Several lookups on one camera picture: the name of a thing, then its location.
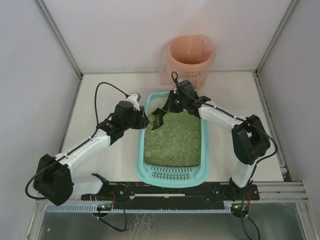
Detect black litter scoop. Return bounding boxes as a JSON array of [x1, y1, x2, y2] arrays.
[[151, 106, 169, 130]]

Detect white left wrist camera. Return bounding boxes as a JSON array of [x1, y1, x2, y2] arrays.
[[125, 92, 141, 111]]

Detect green cat litter pellets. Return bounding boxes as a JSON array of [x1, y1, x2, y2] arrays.
[[143, 111, 202, 167]]

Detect black camera cable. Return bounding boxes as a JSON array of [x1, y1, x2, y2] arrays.
[[170, 71, 279, 240], [24, 81, 131, 200]]

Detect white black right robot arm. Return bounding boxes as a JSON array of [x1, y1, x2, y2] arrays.
[[167, 78, 273, 198]]

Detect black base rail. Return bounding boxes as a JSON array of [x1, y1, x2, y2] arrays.
[[81, 182, 260, 207]]

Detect black left camera cable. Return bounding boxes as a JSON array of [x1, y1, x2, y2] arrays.
[[24, 81, 131, 200]]

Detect pale green litter clump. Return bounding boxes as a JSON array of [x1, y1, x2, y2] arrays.
[[144, 151, 152, 159]]

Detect black right camera cable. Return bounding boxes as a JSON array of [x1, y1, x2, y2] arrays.
[[170, 71, 279, 240]]

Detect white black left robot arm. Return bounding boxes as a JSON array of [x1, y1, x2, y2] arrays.
[[31, 93, 149, 206]]

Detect light blue cable duct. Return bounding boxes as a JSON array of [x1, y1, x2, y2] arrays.
[[45, 202, 241, 214]]

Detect orange lined waste bin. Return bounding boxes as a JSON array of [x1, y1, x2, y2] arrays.
[[158, 34, 216, 91]]

